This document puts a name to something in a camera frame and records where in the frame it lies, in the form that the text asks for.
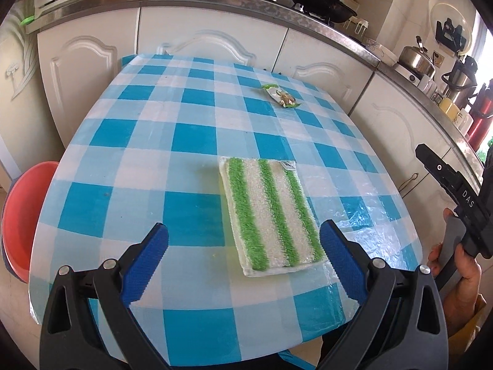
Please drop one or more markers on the black thermos jug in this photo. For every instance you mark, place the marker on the black thermos jug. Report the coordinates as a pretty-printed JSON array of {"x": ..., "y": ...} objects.
[{"x": 460, "y": 79}]

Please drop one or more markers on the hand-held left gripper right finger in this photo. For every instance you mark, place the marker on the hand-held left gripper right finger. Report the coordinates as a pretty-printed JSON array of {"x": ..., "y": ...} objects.
[{"x": 342, "y": 264}]

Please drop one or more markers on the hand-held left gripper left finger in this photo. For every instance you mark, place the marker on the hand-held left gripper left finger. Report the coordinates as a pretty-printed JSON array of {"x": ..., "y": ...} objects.
[{"x": 148, "y": 266}]

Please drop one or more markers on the white refrigerator with leaf print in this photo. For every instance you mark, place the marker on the white refrigerator with leaf print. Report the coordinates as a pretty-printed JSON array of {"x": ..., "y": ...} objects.
[{"x": 19, "y": 84}]

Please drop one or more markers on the glass pot lid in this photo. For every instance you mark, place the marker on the glass pot lid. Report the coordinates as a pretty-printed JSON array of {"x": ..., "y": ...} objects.
[{"x": 439, "y": 15}]

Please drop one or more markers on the person's right hand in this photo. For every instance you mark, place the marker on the person's right hand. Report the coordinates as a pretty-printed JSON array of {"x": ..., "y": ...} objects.
[{"x": 468, "y": 268}]

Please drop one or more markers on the black wok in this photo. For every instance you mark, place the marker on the black wok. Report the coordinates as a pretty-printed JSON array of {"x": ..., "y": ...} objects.
[{"x": 323, "y": 4}]

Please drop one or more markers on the red plastic bucket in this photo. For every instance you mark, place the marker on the red plastic bucket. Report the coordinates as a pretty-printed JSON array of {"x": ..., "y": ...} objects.
[{"x": 23, "y": 219}]

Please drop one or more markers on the white cup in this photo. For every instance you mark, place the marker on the white cup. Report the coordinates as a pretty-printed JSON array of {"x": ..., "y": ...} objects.
[
  {"x": 464, "y": 118},
  {"x": 425, "y": 84}
]

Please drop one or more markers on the green plastic clip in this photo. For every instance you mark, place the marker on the green plastic clip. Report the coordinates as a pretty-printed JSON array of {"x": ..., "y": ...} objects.
[{"x": 27, "y": 20}]

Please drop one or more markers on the yellow cup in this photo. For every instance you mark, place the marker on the yellow cup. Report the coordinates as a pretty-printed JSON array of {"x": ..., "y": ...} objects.
[{"x": 448, "y": 106}]

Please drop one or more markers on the red thermos flask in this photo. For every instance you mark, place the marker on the red thermos flask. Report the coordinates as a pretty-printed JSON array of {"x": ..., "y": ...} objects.
[{"x": 481, "y": 123}]

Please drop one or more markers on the blue white checkered tablecloth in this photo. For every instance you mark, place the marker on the blue white checkered tablecloth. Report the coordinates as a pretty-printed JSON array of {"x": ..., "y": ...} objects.
[{"x": 192, "y": 142}]

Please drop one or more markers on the steel cooking pot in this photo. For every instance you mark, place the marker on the steel cooking pot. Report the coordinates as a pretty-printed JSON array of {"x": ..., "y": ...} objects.
[{"x": 416, "y": 57}]

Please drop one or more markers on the white floral bowl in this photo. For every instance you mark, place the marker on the white floral bowl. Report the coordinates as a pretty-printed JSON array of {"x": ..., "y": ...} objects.
[{"x": 381, "y": 52}]

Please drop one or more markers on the green snack wrapper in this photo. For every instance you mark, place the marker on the green snack wrapper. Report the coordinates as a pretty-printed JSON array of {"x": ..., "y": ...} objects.
[{"x": 280, "y": 95}]

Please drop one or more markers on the grey kitchen countertop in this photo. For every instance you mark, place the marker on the grey kitchen countertop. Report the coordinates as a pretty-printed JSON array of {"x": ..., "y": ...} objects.
[{"x": 192, "y": 2}]

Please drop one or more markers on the green white striped cloth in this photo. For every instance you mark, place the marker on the green white striped cloth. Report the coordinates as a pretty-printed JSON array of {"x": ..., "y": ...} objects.
[{"x": 269, "y": 216}]

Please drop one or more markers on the person's right forearm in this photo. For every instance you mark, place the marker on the person's right forearm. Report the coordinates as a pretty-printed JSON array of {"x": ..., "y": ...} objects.
[{"x": 460, "y": 308}]

